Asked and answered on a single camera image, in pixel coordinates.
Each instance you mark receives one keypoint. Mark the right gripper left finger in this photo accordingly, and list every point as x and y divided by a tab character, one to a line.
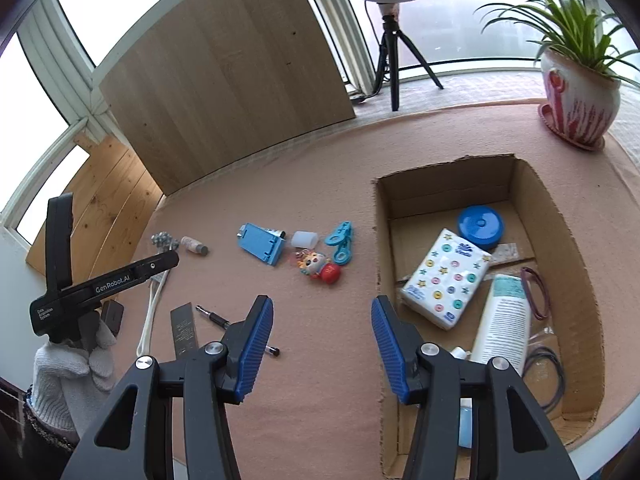
131	436

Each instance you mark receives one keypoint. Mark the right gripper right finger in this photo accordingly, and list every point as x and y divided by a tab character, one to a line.
512	438

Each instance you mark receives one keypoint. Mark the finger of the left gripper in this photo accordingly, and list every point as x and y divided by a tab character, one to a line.
132	275

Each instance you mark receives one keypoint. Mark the white roller massager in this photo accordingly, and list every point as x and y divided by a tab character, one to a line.
163	242

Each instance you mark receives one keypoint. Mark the small pink bottle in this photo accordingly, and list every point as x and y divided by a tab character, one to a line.
194	246

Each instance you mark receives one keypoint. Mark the white blue lotion bottle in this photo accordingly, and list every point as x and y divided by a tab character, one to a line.
504	325

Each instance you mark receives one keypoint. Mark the black gel pen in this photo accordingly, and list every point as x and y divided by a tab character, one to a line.
225	324

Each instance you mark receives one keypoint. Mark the patterned tissue pack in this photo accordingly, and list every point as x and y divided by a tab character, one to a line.
446	280

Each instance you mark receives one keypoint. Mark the blue phone stand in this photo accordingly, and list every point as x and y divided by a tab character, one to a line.
265	245

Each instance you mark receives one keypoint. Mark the blue round container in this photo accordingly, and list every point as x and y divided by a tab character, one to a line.
481	225

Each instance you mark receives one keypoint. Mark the small blue liquid bottle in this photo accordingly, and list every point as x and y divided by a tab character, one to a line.
460	354

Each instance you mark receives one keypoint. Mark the left white gloved hand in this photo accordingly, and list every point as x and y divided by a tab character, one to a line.
70	386

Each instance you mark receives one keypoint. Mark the black power adapter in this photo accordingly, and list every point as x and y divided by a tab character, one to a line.
112	313

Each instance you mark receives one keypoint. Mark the pine wood panel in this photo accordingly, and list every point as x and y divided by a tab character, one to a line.
114	197

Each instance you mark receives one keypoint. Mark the black card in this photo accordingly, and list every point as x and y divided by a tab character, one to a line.
183	331

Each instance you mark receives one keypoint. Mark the purple rubber band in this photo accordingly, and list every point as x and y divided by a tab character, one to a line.
536	293

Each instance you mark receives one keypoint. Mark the cardboard box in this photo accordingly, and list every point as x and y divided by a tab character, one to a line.
480	309

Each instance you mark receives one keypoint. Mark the pink table cloth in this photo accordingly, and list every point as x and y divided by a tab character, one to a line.
326	225

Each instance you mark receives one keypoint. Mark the translucent white cap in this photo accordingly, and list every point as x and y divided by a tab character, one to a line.
304	240

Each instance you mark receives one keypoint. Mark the light blue plastic clip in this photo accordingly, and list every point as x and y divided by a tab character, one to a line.
341	240

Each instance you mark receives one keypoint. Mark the light wooden board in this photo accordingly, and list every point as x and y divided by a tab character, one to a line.
195	85

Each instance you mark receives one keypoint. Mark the potted spider plant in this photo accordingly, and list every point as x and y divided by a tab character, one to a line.
577	55

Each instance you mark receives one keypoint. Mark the black tripod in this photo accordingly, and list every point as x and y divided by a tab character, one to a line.
388	58

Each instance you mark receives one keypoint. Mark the cartoon dragon keychain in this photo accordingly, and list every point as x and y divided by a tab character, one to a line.
316	265

